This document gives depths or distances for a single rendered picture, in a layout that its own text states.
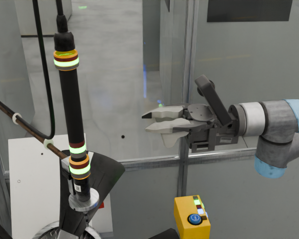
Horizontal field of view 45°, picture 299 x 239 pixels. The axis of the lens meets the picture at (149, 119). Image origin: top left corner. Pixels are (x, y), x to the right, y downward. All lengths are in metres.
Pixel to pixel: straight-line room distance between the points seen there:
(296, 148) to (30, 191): 0.84
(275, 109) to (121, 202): 1.20
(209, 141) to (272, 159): 0.17
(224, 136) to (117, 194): 1.10
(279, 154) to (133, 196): 1.10
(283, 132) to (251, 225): 1.43
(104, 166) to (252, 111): 0.44
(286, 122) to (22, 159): 0.86
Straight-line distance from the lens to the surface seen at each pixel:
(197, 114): 0.77
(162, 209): 1.95
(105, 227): 1.62
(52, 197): 1.28
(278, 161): 0.88
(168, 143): 0.76
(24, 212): 1.30
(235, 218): 2.14
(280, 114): 0.82
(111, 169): 1.00
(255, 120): 0.79
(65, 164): 0.83
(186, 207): 1.40
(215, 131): 0.77
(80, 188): 0.83
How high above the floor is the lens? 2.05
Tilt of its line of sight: 31 degrees down
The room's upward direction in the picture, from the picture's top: straight up
